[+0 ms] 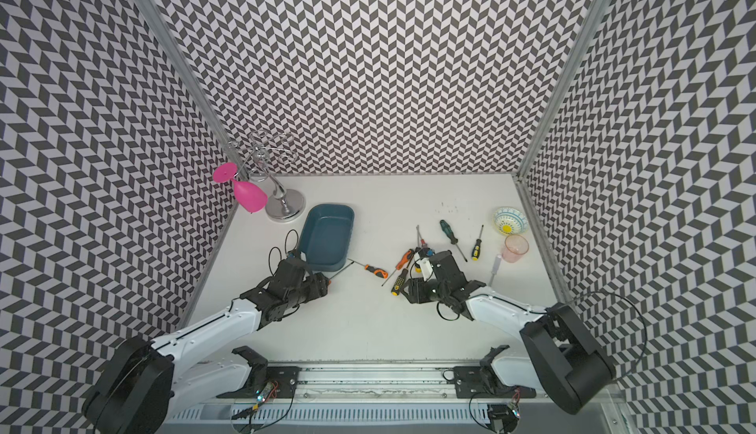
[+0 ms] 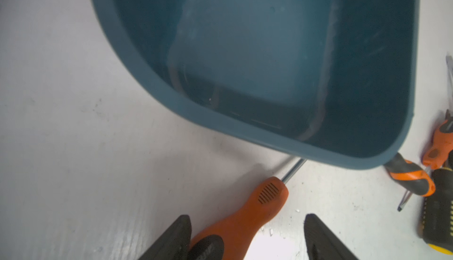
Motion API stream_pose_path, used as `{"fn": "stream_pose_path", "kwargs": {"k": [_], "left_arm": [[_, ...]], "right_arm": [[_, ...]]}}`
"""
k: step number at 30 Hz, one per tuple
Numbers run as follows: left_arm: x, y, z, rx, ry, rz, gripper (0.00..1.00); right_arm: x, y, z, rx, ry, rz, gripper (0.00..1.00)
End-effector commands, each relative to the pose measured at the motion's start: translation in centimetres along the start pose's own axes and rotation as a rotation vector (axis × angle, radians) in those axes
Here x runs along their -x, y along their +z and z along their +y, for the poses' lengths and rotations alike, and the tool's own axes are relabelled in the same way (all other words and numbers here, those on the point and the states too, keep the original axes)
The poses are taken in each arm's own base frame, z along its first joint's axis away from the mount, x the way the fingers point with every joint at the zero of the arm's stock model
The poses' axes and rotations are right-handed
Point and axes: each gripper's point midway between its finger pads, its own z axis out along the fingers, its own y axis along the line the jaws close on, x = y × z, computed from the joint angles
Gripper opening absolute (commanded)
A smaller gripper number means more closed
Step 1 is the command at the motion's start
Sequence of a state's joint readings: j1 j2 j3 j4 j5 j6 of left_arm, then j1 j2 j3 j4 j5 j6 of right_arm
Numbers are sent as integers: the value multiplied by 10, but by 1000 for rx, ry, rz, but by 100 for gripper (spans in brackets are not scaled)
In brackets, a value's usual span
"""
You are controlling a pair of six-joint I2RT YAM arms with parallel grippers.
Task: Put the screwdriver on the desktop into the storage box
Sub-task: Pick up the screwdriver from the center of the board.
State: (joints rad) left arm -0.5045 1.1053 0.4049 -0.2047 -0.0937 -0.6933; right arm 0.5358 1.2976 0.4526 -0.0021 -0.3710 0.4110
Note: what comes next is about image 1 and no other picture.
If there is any small orange black screwdriver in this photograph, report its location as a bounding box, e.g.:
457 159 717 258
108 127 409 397
350 260 389 280

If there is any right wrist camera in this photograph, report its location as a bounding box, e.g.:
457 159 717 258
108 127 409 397
417 257 433 280

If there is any aluminium front rail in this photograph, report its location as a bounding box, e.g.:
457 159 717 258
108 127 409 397
132 360 621 406

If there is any small yellow black screwdriver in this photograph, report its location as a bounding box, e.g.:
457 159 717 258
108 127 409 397
471 225 484 261

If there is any purple handled screwdriver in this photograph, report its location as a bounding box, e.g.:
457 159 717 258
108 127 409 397
417 226 435 259

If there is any pink translucent cup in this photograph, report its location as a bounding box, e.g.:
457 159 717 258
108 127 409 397
501 234 530 264

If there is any green handled screwdriver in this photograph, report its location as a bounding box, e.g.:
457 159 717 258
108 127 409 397
439 219 468 262

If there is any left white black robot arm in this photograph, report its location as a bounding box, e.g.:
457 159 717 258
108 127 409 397
83 255 330 433

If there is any chrome glass holder stand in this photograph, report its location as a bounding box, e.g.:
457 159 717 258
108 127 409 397
230 132 306 223

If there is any teal plastic storage box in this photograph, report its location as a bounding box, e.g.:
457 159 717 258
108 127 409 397
298 204 354 273

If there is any long orange black screwdriver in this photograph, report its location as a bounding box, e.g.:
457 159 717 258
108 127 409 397
328 260 355 282

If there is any pink plastic wine glass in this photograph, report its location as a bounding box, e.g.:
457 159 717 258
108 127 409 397
213 162 269 213

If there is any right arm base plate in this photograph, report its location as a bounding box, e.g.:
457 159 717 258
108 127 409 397
446 345 537 399

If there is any orange handled thin screwdriver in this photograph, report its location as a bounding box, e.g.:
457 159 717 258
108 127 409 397
389 249 415 278

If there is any black yellow-tip screwdriver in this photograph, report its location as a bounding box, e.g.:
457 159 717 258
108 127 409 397
413 224 423 274

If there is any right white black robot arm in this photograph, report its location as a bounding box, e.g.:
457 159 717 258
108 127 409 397
392 251 616 414

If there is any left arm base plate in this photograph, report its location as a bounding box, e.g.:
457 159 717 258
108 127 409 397
217 345 301 402

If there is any patterned ceramic bowl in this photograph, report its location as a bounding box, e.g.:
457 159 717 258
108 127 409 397
493 207 529 235

